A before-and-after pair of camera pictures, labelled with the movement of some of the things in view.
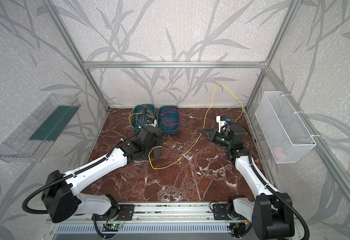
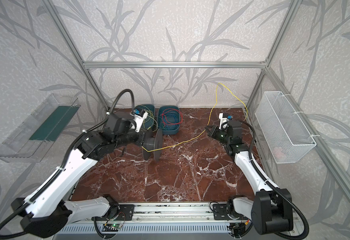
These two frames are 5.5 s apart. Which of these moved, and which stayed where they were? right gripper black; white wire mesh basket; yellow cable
Moved: yellow cable
Stayed: right gripper black; white wire mesh basket
